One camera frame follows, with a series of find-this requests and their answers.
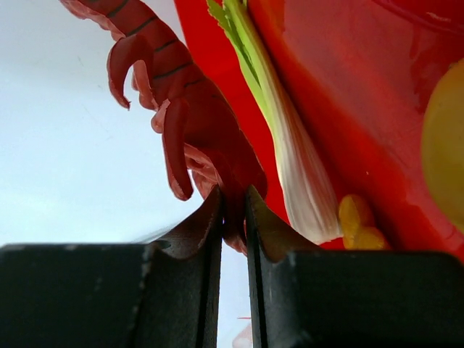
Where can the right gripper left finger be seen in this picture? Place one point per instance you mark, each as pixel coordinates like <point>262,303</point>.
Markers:
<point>161,294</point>

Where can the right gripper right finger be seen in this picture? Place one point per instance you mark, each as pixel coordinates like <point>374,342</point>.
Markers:
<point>305,296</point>

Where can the green white celery toy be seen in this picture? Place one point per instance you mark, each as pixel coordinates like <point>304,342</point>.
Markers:
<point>309,197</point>

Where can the red lobster toy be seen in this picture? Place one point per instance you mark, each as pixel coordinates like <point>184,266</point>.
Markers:
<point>203,143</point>

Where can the clear zip top bag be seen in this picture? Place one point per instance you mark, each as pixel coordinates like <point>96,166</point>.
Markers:
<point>244,338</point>

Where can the yellow ginger toy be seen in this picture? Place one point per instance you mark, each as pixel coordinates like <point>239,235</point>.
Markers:
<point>358,225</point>

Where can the yellow pepper toy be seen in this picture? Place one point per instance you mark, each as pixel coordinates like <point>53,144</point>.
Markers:
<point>442,144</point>

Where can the red plastic tray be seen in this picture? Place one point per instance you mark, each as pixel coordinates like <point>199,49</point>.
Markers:
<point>360,73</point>

